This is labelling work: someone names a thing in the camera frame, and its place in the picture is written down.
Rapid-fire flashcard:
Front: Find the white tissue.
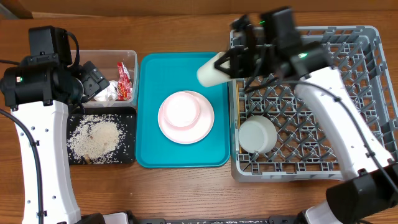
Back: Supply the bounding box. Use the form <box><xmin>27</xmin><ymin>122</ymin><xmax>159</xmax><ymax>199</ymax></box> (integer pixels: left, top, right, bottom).
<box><xmin>94</xmin><ymin>80</ymin><xmax>118</xmax><ymax>101</ymax></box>

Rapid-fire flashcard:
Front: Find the grey bowl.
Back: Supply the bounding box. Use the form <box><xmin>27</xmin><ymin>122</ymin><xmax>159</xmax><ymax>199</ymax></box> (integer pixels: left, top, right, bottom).
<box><xmin>238</xmin><ymin>116</ymin><xmax>277</xmax><ymax>153</ymax></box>

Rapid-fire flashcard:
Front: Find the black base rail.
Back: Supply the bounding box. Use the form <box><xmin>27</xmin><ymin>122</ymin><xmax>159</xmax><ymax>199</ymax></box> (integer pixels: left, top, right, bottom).
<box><xmin>127</xmin><ymin>211</ymin><xmax>297</xmax><ymax>224</ymax></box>

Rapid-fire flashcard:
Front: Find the grey dishwasher rack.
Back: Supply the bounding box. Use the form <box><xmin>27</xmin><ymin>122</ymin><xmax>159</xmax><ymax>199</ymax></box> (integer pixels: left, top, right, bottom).
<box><xmin>228</xmin><ymin>26</ymin><xmax>397</xmax><ymax>182</ymax></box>

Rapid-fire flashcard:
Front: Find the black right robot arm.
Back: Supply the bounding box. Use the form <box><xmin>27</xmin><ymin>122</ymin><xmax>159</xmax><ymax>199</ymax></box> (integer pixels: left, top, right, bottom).
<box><xmin>215</xmin><ymin>9</ymin><xmax>397</xmax><ymax>223</ymax></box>

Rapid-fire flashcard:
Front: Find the small pink plate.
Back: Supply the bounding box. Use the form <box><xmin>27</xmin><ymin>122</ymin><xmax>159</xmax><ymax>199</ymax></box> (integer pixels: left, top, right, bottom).
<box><xmin>163</xmin><ymin>91</ymin><xmax>200</xmax><ymax>128</ymax></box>

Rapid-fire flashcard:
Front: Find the black tray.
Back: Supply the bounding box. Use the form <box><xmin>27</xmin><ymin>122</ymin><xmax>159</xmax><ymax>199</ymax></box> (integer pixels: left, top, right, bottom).
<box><xmin>67</xmin><ymin>106</ymin><xmax>137</xmax><ymax>166</ymax></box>

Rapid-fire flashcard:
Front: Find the red snack wrapper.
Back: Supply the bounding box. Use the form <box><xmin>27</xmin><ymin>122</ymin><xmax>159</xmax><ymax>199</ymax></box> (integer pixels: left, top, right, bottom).
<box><xmin>117</xmin><ymin>62</ymin><xmax>132</xmax><ymax>101</ymax></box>

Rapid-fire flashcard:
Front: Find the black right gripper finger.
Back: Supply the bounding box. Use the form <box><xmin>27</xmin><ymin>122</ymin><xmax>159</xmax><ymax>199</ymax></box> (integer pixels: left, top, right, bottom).
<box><xmin>231</xmin><ymin>14</ymin><xmax>253</xmax><ymax>32</ymax></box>
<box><xmin>214</xmin><ymin>47</ymin><xmax>246</xmax><ymax>78</ymax></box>

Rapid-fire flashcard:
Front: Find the white cup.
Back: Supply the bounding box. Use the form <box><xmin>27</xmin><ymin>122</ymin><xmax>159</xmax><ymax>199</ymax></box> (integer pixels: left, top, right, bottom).
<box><xmin>197</xmin><ymin>52</ymin><xmax>231</xmax><ymax>87</ymax></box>

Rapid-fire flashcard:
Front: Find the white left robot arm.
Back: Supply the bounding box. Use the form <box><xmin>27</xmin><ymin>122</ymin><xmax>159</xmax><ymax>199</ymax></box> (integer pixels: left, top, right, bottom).
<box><xmin>1</xmin><ymin>54</ymin><xmax>105</xmax><ymax>223</ymax></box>

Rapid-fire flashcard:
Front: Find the wooden chopstick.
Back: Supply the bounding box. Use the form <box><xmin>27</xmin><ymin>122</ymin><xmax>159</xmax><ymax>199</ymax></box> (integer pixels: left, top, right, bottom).
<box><xmin>236</xmin><ymin>83</ymin><xmax>241</xmax><ymax>129</ymax></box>

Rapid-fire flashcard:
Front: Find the clear plastic bin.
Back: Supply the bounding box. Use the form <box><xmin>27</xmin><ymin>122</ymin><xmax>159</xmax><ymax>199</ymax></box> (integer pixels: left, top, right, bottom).
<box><xmin>79</xmin><ymin>50</ymin><xmax>140</xmax><ymax>109</ymax></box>

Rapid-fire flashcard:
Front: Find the teal plastic tray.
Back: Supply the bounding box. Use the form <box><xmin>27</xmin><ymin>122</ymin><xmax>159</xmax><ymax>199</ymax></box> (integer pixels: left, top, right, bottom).
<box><xmin>135</xmin><ymin>52</ymin><xmax>230</xmax><ymax>168</ymax></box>

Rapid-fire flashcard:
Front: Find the white rice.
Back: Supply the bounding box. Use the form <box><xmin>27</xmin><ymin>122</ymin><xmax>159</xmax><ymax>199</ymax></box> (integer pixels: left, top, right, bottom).
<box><xmin>67</xmin><ymin>114</ymin><xmax>137</xmax><ymax>164</ymax></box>

